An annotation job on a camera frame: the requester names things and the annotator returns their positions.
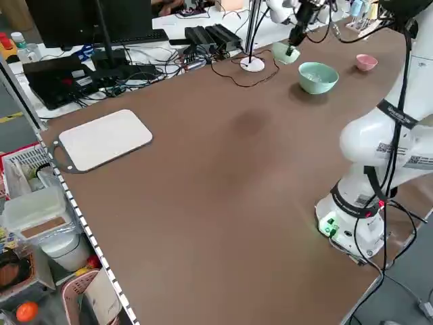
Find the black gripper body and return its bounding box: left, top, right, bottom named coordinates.
left=296, top=0, right=321, bottom=25

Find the small green bowl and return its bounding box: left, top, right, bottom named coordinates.
left=272, top=41, right=301, bottom=65

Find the large green bowl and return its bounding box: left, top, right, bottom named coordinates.
left=298, top=62, right=340, bottom=95

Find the pink bowl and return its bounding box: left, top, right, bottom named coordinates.
left=355, top=53, right=379, bottom=72

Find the pile of clear plastic cubes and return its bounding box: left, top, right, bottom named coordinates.
left=304, top=69, right=332, bottom=85

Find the white desk lamp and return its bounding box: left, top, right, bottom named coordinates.
left=240, top=0, right=266, bottom=73

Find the black finned power supply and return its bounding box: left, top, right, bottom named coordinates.
left=184, top=26, right=217, bottom=48
left=205, top=23, right=243, bottom=51

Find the black monitor stand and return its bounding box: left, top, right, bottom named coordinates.
left=91, top=0, right=158, bottom=81

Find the white cutting board grey rim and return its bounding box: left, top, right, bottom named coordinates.
left=50, top=108, right=154, bottom=175

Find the black monitor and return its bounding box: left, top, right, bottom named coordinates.
left=25, top=0, right=154, bottom=49

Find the black flat electronics box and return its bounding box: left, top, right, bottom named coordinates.
left=22, top=56, right=99, bottom=111

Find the clear plastic bottle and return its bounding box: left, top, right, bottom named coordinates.
left=18, top=43, right=40, bottom=64

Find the clear lidded plastic container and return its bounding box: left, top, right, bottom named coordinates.
left=2, top=185, right=74, bottom=242

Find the white jar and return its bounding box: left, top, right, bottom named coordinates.
left=39, top=233, right=91, bottom=272

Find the white carton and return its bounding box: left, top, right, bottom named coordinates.
left=83, top=269, right=123, bottom=322

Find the red plastic basket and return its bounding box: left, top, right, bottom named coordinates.
left=0, top=142, right=47, bottom=200

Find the pink plastic basket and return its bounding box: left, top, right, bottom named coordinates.
left=60, top=268, right=136, bottom=325

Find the orange fruit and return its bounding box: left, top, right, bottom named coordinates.
left=16, top=301, right=40, bottom=323

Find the aluminium camera post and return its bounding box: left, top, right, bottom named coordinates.
left=244, top=0, right=263, bottom=55

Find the black lamp cable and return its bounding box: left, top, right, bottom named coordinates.
left=211, top=56, right=281, bottom=88

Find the black arm base cable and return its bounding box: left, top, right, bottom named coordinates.
left=351, top=198, right=433, bottom=325

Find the aluminium table edge rail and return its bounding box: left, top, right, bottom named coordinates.
left=0, top=56, right=141, bottom=325

